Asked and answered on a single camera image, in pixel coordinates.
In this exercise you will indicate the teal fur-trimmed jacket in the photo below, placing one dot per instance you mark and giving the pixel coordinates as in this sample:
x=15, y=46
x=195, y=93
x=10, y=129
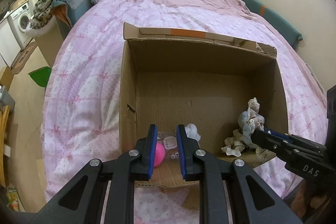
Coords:
x=71, y=7

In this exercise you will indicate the lace trim scrunchie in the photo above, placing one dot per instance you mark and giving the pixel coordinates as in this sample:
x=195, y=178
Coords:
x=254, y=108

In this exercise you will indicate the grey bin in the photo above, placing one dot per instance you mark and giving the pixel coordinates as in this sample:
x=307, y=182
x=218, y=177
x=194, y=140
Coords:
x=7, y=98

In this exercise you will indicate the floral beige scrunchie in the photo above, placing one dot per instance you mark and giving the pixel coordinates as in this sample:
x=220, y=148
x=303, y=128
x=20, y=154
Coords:
x=262, y=153

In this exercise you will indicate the cream satin scrunchie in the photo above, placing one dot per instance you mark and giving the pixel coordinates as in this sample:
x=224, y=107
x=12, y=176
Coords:
x=233, y=142

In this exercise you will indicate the beige hamper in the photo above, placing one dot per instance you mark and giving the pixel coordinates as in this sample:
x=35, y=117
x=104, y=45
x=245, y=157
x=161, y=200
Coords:
x=48, y=43

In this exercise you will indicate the cardboard box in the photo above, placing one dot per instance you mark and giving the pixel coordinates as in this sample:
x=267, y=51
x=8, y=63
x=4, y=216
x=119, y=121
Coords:
x=199, y=92

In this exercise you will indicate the yellow wooden chair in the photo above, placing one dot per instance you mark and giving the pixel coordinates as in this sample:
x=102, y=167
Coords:
x=4, y=142

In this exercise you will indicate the teal wall cushion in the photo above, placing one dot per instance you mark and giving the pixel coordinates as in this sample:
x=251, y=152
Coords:
x=273, y=19

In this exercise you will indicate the green dustpan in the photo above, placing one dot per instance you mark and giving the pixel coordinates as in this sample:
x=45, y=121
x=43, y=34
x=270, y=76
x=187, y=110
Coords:
x=40, y=77

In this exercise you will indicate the white soft sock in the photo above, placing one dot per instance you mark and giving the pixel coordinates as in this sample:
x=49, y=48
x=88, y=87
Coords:
x=192, y=130

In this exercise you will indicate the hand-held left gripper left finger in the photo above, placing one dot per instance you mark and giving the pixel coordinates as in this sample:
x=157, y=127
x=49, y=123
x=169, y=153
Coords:
x=152, y=151

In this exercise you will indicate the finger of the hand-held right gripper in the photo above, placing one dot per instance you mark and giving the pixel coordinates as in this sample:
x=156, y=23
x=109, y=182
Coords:
x=267, y=142
x=275, y=133

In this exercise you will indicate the clear plastic bag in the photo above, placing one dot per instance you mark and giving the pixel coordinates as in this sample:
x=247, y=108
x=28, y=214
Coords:
x=170, y=145

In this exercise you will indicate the pink round toy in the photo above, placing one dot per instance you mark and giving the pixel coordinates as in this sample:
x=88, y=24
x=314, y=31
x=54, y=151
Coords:
x=159, y=155

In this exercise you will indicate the pink patterned quilt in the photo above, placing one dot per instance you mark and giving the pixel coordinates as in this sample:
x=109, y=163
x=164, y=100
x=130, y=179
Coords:
x=89, y=77

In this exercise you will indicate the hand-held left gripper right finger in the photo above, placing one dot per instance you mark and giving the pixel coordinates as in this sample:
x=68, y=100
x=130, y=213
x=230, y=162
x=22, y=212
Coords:
x=181, y=151

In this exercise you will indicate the brown oval rug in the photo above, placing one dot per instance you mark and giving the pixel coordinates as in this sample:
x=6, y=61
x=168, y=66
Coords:
x=23, y=58

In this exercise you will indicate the yellow plastic bag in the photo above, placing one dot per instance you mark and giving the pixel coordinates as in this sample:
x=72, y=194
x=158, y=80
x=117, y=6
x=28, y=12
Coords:
x=14, y=199

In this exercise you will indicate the person's right hand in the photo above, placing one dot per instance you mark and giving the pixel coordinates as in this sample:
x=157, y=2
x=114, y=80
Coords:
x=305, y=195

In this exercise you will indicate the white washing machine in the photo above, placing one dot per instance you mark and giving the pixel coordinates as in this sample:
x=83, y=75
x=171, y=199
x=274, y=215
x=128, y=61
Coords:
x=22, y=23

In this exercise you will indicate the white kitchen cabinet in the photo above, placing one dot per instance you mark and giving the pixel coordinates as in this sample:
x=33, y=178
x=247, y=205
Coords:
x=5, y=43

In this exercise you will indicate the blue fluffy scrunchie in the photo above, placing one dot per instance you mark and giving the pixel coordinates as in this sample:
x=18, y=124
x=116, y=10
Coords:
x=247, y=130

